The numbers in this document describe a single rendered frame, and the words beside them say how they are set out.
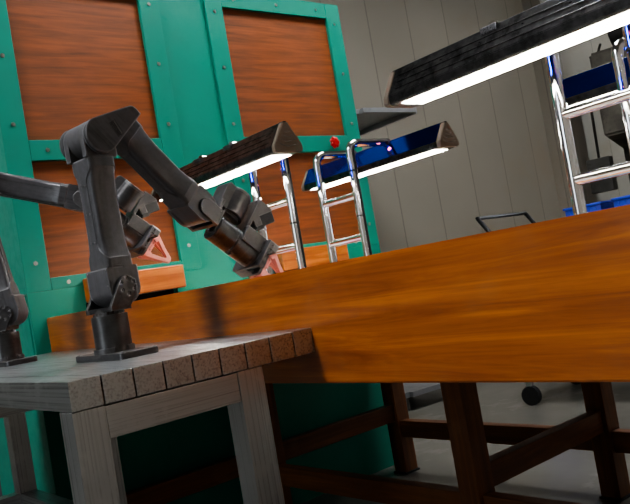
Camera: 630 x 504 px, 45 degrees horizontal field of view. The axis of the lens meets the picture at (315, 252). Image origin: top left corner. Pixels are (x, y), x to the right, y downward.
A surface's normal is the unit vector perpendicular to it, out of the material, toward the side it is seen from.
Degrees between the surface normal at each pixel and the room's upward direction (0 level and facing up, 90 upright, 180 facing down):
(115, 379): 90
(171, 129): 90
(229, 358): 90
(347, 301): 90
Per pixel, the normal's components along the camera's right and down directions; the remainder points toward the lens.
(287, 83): 0.62, -0.14
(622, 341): -0.77, 0.11
